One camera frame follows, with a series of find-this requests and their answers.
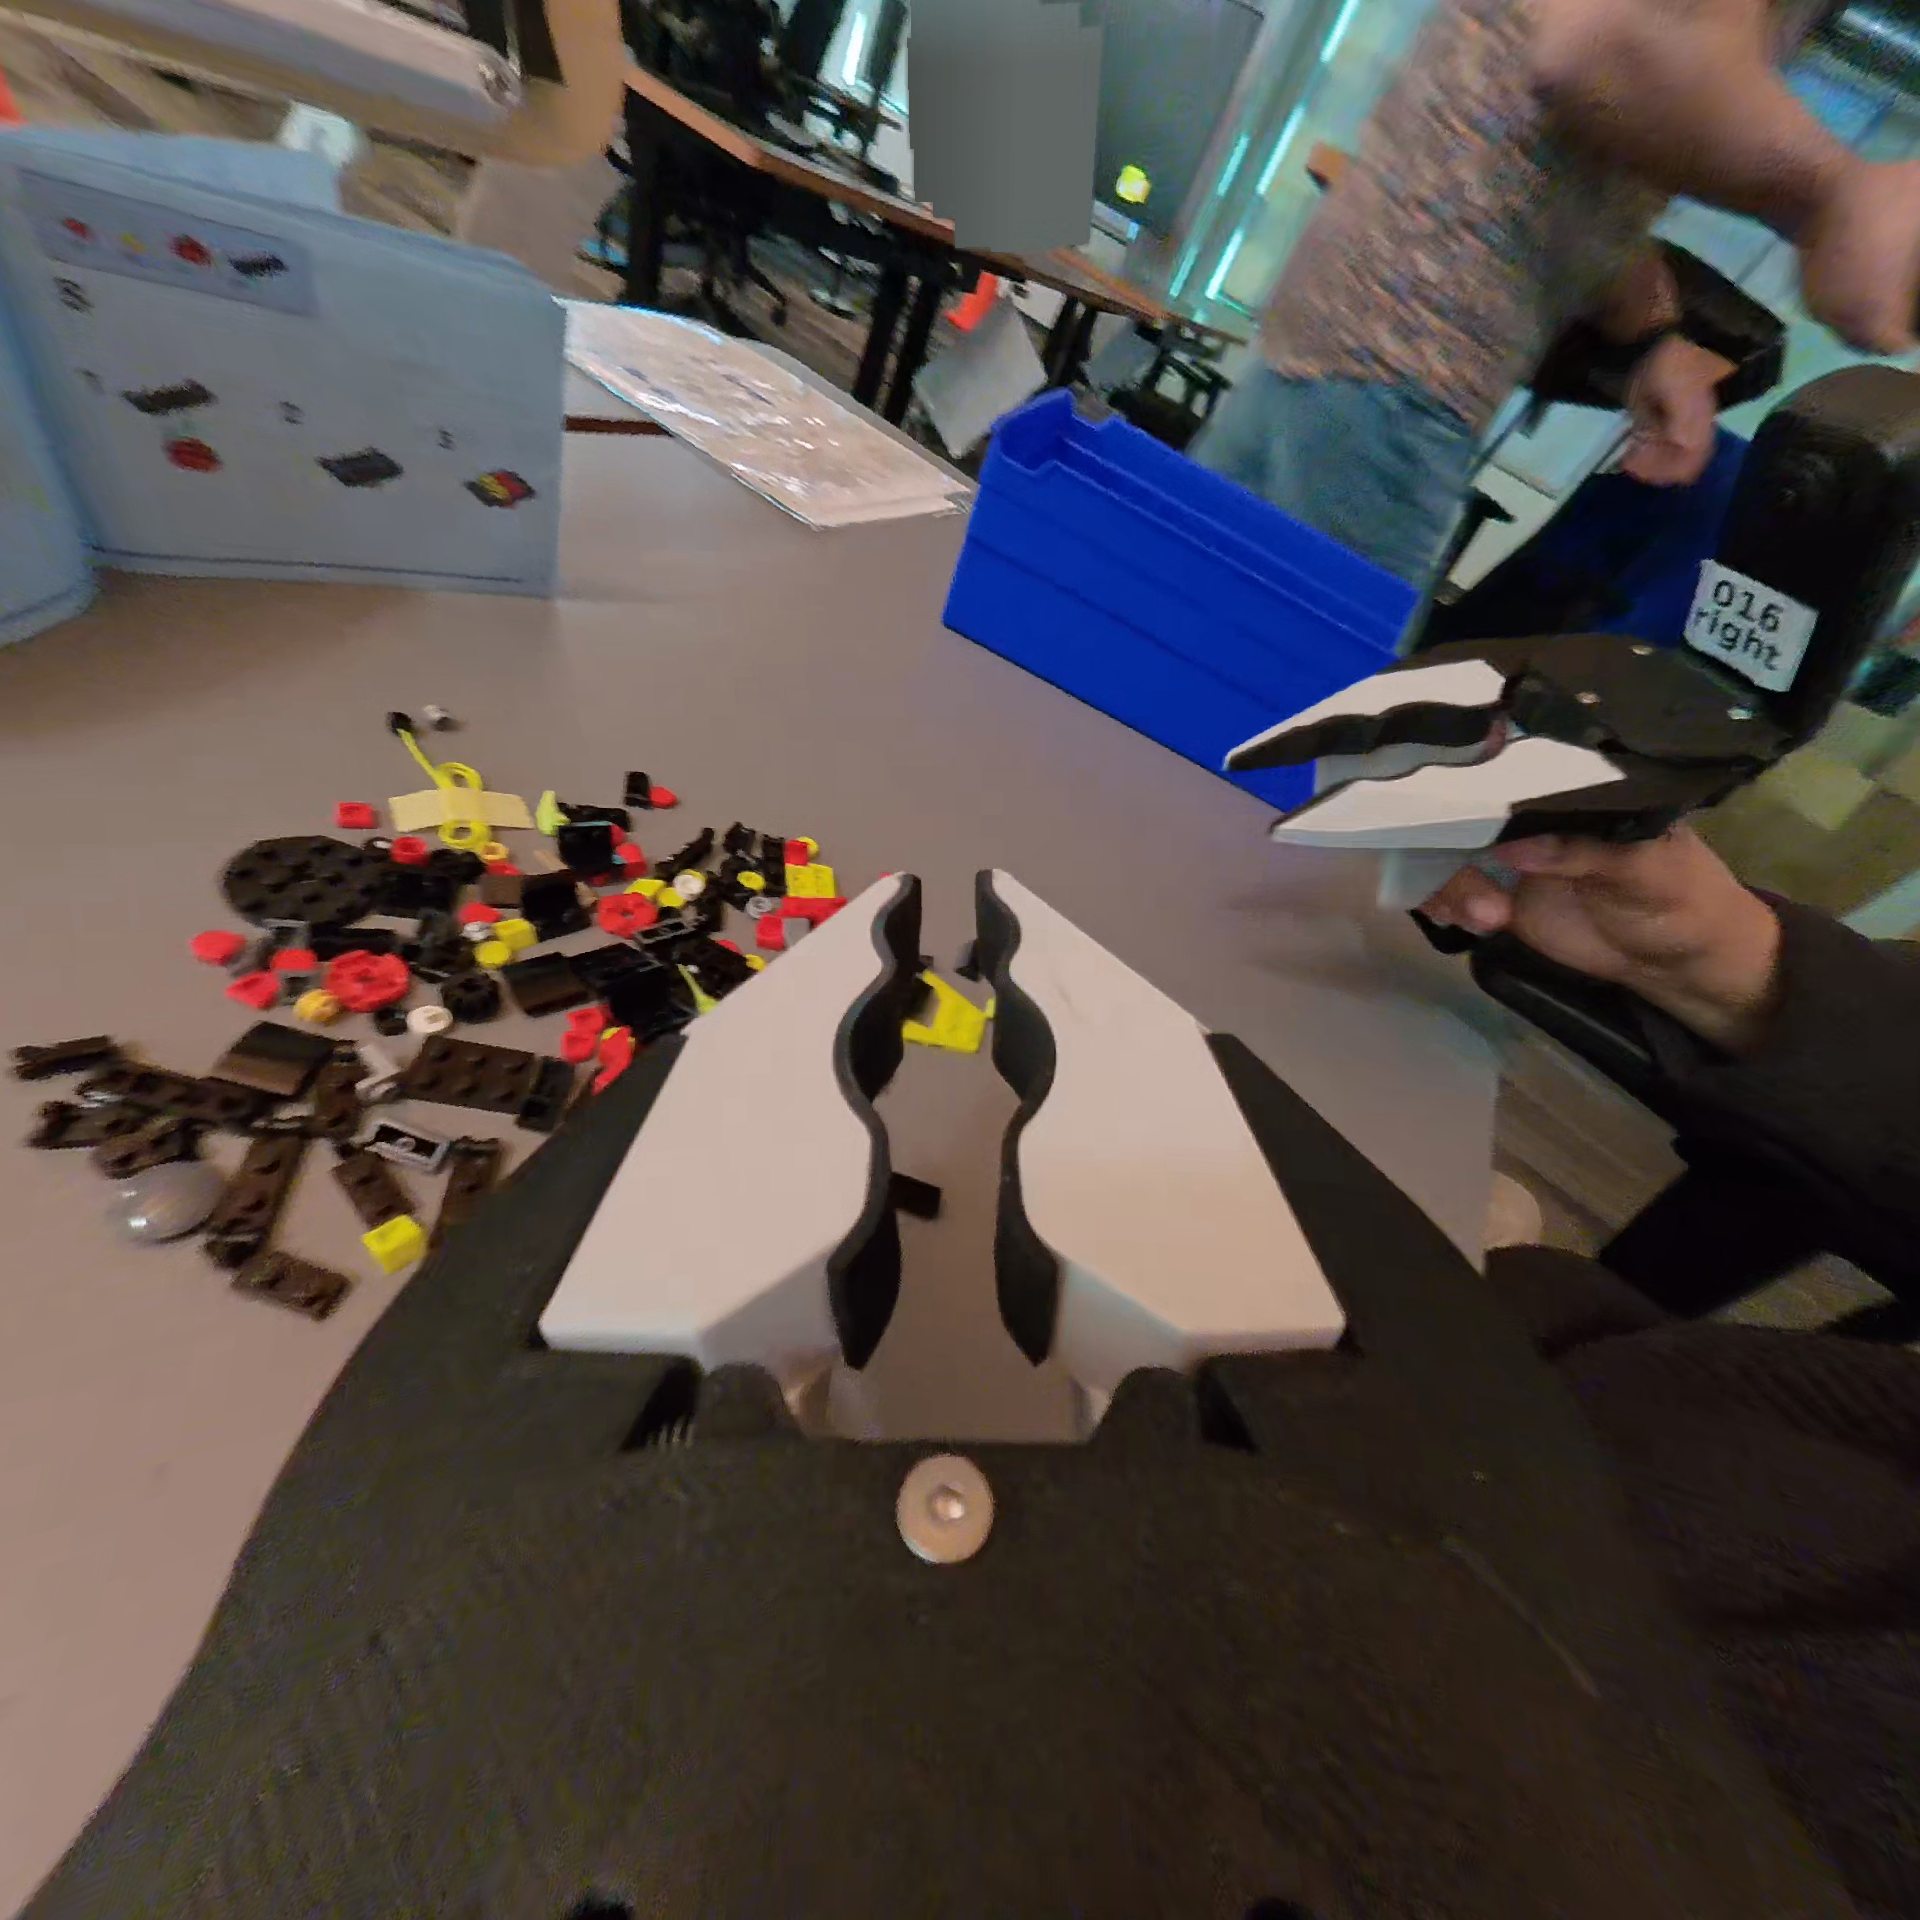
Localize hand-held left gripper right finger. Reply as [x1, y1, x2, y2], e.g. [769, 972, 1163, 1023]
[972, 867, 1350, 1389]

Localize black monitor screen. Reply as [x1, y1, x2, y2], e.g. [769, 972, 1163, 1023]
[1094, 0, 1275, 227]

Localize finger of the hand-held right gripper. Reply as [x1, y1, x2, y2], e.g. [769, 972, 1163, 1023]
[1220, 659, 1520, 779]
[1266, 735, 1635, 855]

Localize person's dark knit sweater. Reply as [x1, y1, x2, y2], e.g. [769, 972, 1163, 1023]
[1485, 1246, 1920, 1920]

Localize black hand-held device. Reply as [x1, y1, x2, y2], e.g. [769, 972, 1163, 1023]
[1529, 240, 1789, 452]

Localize person's right hand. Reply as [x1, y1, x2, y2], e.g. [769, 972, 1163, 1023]
[1415, 828, 1788, 1054]

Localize blue jacket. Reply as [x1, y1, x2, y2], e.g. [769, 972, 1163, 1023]
[1500, 427, 1754, 650]

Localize clear plastic bag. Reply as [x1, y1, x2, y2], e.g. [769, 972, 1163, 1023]
[561, 299, 979, 531]

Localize wooden desk black legs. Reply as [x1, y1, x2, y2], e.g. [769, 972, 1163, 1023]
[622, 66, 1201, 437]

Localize light blue instruction booklet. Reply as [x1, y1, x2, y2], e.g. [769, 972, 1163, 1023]
[0, 126, 570, 648]

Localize pile of lego pieces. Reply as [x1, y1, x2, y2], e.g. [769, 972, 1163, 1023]
[6, 704, 999, 1323]

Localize beige chair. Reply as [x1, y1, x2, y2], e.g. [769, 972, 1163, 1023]
[0, 0, 630, 169]

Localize person's right forearm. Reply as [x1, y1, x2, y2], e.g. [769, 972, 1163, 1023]
[1650, 899, 1920, 1293]

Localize blue plastic bin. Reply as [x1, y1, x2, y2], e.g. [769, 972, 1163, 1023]
[942, 387, 1425, 814]

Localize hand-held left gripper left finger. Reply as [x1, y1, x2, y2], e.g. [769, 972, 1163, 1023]
[538, 872, 923, 1370]

